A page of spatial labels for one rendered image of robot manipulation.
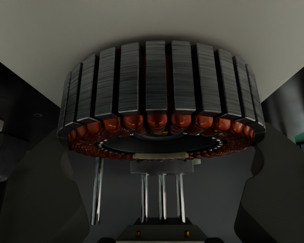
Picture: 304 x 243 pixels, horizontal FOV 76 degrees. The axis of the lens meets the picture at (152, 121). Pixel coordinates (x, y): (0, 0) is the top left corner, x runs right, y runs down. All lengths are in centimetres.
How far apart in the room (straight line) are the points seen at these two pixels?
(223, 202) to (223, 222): 3
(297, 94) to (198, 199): 24
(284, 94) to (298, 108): 4
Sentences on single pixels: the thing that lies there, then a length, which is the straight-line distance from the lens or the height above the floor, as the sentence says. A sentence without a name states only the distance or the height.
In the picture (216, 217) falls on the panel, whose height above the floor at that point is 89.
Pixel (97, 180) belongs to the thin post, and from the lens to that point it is 20.
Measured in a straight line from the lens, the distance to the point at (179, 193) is 26.
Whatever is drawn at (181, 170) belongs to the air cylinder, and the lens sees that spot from 24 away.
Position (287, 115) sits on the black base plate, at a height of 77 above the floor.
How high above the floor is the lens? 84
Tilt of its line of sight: 18 degrees down
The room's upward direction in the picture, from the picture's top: 179 degrees clockwise
